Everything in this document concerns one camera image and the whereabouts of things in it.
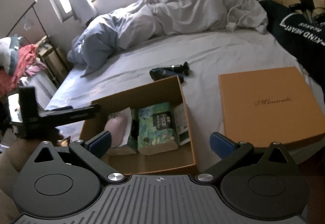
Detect orange box lid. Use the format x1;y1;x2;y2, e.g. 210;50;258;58
219;67;324;149

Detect white card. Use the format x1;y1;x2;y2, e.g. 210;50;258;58
109;108;132;148

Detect person's left hand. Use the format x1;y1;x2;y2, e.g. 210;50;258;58
1;138;42;223

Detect white radiator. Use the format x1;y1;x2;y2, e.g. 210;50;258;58
20;71;57;109

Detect pile of red clothes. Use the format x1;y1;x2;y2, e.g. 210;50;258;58
0;37;46;97

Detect open orange cardboard box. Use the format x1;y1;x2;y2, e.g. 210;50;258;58
79;76;198;175

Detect green face tissue pack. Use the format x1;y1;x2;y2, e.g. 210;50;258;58
138;102;179;155

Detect blue grey pillow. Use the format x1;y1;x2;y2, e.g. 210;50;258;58
68;5;160;77

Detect black electric shaver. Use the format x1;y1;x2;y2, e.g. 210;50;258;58
149;62;190;83

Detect printed grey bed sheet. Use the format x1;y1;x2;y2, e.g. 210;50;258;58
44;27;325;169

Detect white hanging curtain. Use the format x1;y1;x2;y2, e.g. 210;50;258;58
69;0;97;26

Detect black metal clothes rack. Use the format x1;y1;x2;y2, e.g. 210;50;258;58
6;0;52;45

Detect black printed t-shirt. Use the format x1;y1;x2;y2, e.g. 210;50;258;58
259;0;324;89

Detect crumpled white grey duvet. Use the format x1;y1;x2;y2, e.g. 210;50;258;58
111;0;269;50

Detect black tripod devices red lights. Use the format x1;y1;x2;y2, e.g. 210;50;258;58
289;0;324;26

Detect cardboard boxes by wall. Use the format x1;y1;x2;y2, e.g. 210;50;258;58
36;36;72;87

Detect white charger with cable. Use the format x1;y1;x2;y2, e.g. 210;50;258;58
226;4;244;32

